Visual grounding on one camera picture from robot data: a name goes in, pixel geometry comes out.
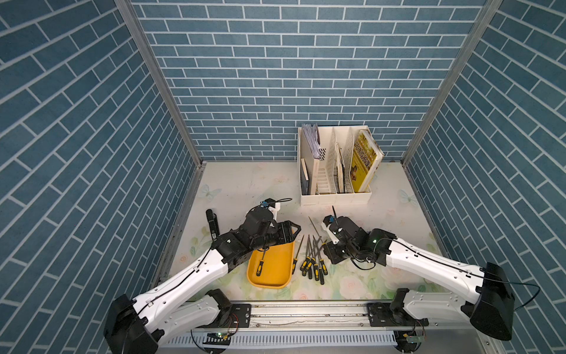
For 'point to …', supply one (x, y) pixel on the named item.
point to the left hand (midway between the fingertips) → (302, 232)
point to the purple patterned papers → (311, 132)
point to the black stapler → (214, 224)
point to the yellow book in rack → (367, 158)
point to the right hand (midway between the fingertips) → (326, 252)
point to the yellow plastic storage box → (277, 268)
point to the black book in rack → (305, 184)
